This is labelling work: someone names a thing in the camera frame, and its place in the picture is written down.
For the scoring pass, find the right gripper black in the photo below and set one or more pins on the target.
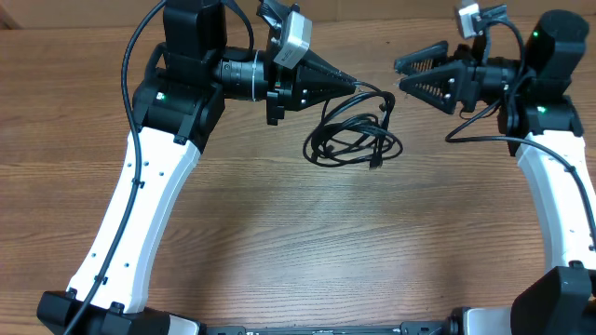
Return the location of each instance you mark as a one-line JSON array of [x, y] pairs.
[[453, 76]]

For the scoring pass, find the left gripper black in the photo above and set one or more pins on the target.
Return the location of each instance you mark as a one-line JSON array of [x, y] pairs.
[[289, 89]]

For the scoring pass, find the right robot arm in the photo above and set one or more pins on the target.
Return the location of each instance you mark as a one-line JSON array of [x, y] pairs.
[[542, 129]]

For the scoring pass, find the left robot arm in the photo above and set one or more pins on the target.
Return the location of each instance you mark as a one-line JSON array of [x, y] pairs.
[[187, 81]]

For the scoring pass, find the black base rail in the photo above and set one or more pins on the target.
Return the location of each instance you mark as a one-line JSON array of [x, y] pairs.
[[326, 329]]

